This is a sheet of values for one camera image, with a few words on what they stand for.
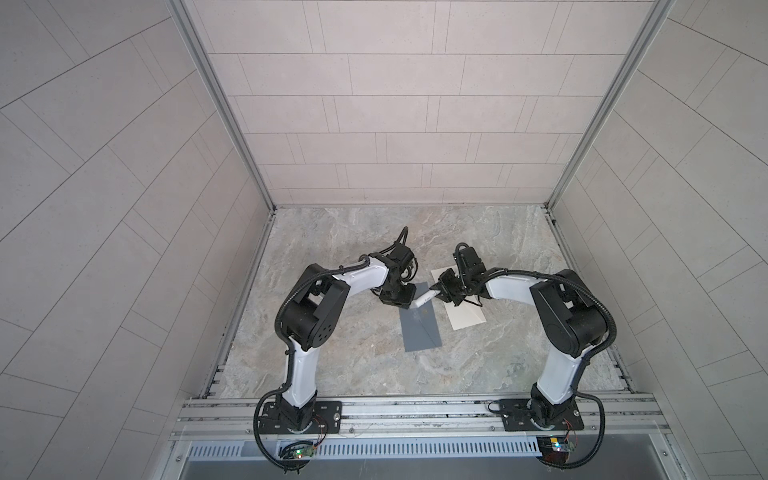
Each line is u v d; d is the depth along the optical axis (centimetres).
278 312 45
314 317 50
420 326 87
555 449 68
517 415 71
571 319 49
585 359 52
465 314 88
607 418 70
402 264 77
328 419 71
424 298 90
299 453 65
